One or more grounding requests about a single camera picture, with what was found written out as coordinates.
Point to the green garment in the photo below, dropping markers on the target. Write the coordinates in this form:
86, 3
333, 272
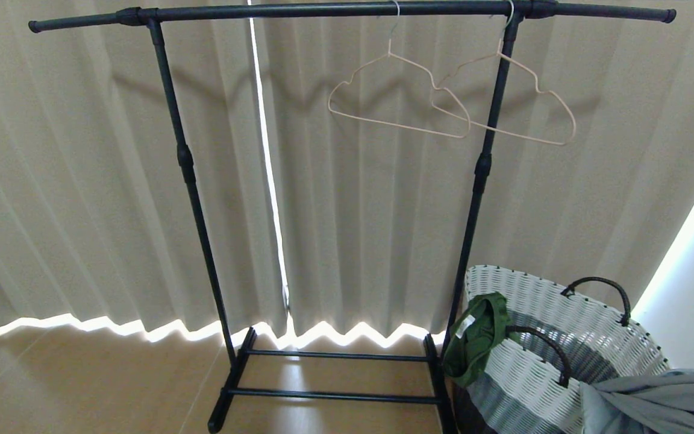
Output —
473, 343

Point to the black clothes rack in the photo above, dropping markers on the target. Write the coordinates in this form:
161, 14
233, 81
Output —
323, 10

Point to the white laundry basket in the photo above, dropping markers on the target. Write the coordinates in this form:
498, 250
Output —
534, 374

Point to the pink clothes hanger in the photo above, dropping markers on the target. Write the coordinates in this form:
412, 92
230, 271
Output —
390, 48
499, 49

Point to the pale grey shorts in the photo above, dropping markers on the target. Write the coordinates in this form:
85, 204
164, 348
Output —
654, 398

